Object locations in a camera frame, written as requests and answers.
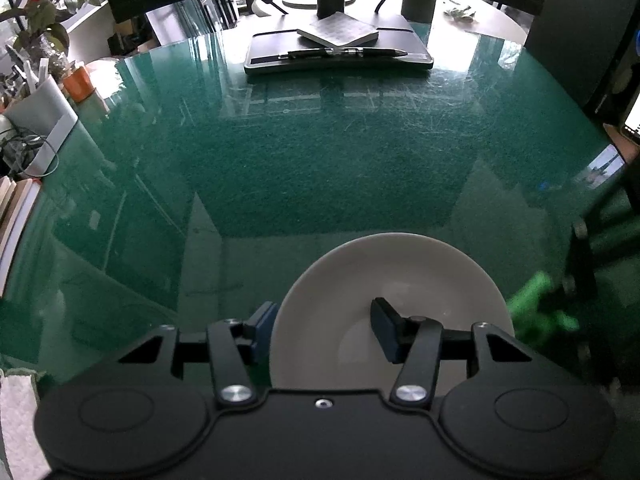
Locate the green scrubbing cloth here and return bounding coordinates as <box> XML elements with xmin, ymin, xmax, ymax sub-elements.
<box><xmin>506</xmin><ymin>271</ymin><xmax>580</xmax><ymax>348</ymax></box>

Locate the black pen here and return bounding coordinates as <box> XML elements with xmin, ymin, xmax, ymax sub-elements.
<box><xmin>285</xmin><ymin>47</ymin><xmax>408</xmax><ymax>61</ymax></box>

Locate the orange flower pot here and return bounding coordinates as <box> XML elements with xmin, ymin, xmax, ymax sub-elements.
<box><xmin>62</xmin><ymin>66</ymin><xmax>96</xmax><ymax>103</ymax></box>

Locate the grey checkered notebook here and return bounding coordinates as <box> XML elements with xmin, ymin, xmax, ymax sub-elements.
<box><xmin>297</xmin><ymin>12</ymin><xmax>378</xmax><ymax>49</ymax></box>

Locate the stack of books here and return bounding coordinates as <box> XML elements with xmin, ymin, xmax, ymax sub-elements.
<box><xmin>0</xmin><ymin>179</ymin><xmax>41</xmax><ymax>295</ymax></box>

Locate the potted green plant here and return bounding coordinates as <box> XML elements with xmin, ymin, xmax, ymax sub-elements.
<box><xmin>1</xmin><ymin>0</ymin><xmax>102</xmax><ymax>54</ymax></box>

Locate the grey computer case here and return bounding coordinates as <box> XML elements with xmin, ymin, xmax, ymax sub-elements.
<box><xmin>525</xmin><ymin>0</ymin><xmax>639</xmax><ymax>113</ymax></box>

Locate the smartphone with lit screen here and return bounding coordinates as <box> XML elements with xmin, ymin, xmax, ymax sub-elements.
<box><xmin>620</xmin><ymin>98</ymin><xmax>640</xmax><ymax>144</ymax></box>

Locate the white ceramic bowl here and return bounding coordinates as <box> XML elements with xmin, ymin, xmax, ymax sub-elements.
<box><xmin>268</xmin><ymin>231</ymin><xmax>516</xmax><ymax>391</ymax></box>

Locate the white towel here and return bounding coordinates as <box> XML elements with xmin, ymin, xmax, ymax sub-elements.
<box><xmin>1</xmin><ymin>368</ymin><xmax>51</xmax><ymax>479</ymax></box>

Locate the grey desk organizer box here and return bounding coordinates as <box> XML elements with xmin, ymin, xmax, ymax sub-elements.
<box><xmin>2</xmin><ymin>76</ymin><xmax>78</xmax><ymax>179</ymax></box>

